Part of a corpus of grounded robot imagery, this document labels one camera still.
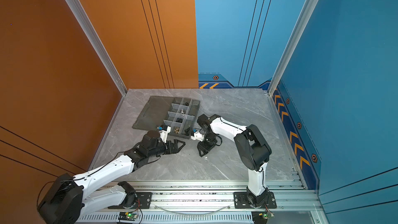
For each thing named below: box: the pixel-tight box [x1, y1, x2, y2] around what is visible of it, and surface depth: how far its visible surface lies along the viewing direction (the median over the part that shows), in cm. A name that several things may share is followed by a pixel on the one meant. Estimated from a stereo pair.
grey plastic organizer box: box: [132, 95, 201, 139], surface depth 107 cm
